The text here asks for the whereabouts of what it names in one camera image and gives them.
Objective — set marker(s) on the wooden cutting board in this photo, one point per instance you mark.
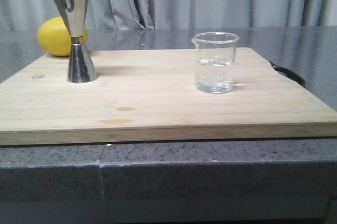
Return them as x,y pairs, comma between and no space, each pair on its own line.
150,95

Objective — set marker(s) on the black cutting board handle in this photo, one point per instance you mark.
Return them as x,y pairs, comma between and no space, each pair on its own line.
289,74

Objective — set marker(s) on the steel hourglass jigger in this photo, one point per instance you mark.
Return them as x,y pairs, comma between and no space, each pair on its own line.
80,66

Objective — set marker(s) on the yellow lemon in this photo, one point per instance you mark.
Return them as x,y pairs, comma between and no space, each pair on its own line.
54,37

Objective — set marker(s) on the clear glass beaker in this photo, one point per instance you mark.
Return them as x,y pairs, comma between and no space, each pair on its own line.
215,57

